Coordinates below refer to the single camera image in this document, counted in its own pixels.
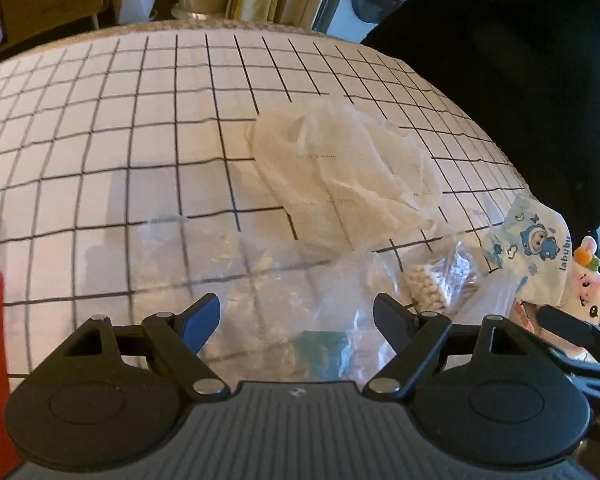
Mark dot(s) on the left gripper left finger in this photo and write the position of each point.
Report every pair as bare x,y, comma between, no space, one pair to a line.
175,341

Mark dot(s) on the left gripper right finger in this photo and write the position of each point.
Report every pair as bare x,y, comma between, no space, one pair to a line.
417,340

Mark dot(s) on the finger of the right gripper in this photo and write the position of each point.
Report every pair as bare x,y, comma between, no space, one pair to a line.
580,334

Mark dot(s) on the bag of cotton swabs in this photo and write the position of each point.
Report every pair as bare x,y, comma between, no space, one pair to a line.
445,281

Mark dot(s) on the clear plastic bag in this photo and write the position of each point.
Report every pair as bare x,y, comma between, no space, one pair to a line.
270,290

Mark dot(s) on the white gauze cloth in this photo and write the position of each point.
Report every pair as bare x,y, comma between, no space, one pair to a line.
348,180

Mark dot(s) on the white pink plush toy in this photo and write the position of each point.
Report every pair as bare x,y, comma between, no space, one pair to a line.
581,300

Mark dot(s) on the blue printed baby sock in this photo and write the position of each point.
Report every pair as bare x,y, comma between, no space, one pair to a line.
533,242

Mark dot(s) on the white grid tablecloth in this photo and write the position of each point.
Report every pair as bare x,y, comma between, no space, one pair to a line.
102,133

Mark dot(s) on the black draped cloth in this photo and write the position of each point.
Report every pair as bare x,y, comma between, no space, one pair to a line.
528,73

